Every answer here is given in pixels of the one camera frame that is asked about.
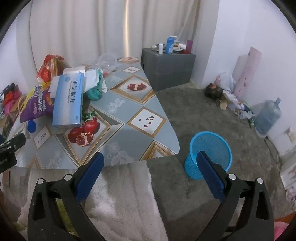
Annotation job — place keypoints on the orange and pink clothes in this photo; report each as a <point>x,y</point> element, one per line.
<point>11,99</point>

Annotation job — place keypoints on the white plastic bag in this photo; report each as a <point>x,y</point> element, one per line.
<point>225,81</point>

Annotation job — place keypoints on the green bottle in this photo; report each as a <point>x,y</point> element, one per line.
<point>251,122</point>

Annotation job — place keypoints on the crumpled paper pile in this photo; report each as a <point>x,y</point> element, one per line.
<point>233,99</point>

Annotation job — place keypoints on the blue bottle cap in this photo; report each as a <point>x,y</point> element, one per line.
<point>31,126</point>

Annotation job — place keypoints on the fruit print tablecloth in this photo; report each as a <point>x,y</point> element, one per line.
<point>129,109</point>

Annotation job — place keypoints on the grey storage box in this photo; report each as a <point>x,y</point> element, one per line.
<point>171,69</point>

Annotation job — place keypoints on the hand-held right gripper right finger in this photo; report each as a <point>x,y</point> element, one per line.
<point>211,176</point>

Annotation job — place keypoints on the large water jug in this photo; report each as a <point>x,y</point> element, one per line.
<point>267,118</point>

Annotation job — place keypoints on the white tube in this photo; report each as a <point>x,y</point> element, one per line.
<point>182,46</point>

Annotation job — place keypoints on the white tissue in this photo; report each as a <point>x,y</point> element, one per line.
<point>91,80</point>

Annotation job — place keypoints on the small white bottle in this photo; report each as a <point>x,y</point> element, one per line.
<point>161,49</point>

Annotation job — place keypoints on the purple and yellow snack bag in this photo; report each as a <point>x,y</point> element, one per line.
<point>37,104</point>

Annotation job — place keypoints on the red snack bag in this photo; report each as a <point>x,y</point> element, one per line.
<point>47,67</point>

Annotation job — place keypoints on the white wall socket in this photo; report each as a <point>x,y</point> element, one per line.
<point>289,133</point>

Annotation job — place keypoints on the white printed box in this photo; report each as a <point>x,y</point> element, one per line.
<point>289,178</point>

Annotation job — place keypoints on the cardboard box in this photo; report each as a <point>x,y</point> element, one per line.
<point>15,111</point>

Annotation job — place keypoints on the blue lotion bottle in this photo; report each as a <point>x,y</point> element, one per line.
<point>169,46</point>

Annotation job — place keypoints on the pink cloth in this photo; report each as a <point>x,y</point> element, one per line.
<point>281,229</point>

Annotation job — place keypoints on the teal cloth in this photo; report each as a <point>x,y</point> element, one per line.
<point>94,92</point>

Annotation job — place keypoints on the white fluffy blanket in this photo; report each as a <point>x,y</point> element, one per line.
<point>120,204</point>

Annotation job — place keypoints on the blue mesh wastebasket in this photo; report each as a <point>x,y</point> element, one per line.
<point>208,141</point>

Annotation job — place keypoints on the purple cup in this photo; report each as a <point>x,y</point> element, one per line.
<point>189,47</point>

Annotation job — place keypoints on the blue and white medicine box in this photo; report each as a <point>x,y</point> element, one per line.
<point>68,99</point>

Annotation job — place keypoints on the crushed clear plastic bottle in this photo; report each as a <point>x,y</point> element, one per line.
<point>106,61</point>

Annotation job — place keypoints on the white cardboard carton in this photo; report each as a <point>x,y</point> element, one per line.
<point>74,69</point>

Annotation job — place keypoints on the white curtain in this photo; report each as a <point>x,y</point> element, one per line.
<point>81,30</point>

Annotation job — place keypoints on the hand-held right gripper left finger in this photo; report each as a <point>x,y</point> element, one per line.
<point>90,178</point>

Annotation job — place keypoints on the pink patterned board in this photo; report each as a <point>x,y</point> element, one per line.
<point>247,74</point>

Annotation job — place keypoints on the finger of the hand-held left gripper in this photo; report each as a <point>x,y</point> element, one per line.
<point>13,141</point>

